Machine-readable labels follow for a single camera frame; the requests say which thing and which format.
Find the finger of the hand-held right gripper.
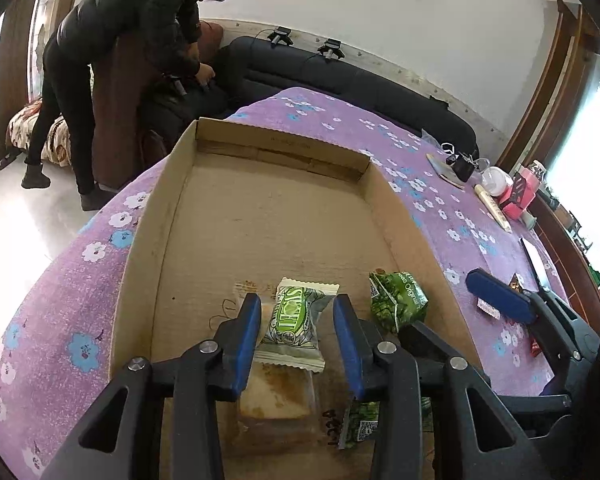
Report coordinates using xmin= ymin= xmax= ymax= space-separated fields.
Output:
xmin=527 ymin=287 xmax=598 ymax=346
xmin=466 ymin=267 xmax=581 ymax=361

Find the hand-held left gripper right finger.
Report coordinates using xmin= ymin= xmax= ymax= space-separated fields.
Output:
xmin=332 ymin=294 xmax=556 ymax=480

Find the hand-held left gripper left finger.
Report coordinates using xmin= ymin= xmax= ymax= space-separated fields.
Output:
xmin=45 ymin=292 xmax=262 ymax=480

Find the green white snack packet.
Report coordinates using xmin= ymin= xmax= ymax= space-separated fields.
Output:
xmin=255 ymin=277 xmax=340 ymax=373

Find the shallow cardboard box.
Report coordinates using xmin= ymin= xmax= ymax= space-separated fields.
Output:
xmin=109 ymin=117 xmax=486 ymax=480

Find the black smartphone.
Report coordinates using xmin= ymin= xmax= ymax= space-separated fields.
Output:
xmin=521 ymin=237 xmax=556 ymax=293

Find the clear wrapped cake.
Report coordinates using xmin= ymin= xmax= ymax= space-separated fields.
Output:
xmin=237 ymin=300 xmax=321 ymax=441

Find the green pea snack packet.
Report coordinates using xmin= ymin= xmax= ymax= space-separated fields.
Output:
xmin=340 ymin=397 xmax=433 ymax=443
xmin=369 ymin=270 xmax=429 ymax=333

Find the cream squeeze tube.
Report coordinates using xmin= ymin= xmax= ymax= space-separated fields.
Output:
xmin=474 ymin=183 xmax=513 ymax=233

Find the black phone stand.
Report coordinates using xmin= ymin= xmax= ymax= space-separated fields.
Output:
xmin=500 ymin=172 xmax=528 ymax=211

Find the pink knitted bottle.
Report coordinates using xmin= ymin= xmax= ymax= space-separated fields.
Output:
xmin=500 ymin=160 xmax=546 ymax=219

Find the white round jar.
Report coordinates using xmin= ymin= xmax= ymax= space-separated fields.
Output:
xmin=480 ymin=166 xmax=515 ymax=197

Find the black cup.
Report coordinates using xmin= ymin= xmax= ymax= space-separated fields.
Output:
xmin=446 ymin=152 xmax=476 ymax=182

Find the olive notebook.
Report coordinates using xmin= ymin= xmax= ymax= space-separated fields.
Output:
xmin=426 ymin=152 xmax=466 ymax=190

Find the bright window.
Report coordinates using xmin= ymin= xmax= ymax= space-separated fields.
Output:
xmin=545 ymin=35 xmax=600 ymax=311

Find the clear plastic bag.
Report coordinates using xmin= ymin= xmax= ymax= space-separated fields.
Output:
xmin=420 ymin=129 xmax=453 ymax=153

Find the purple floral cloth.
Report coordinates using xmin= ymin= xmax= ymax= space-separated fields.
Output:
xmin=0 ymin=86 xmax=573 ymax=480

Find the black leather sofa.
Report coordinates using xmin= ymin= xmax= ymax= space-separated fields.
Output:
xmin=140 ymin=35 xmax=481 ymax=161

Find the brown armchair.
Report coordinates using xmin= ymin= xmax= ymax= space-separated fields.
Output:
xmin=91 ymin=20 xmax=226 ymax=188

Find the patterned blanket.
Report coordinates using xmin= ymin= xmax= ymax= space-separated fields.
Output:
xmin=6 ymin=97 xmax=73 ymax=167

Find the wooden door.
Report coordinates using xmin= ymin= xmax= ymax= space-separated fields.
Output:
xmin=0 ymin=0 xmax=88 ymax=151

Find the wooden window frame ledge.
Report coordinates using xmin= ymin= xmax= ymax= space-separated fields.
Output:
xmin=495 ymin=0 xmax=600 ymax=331

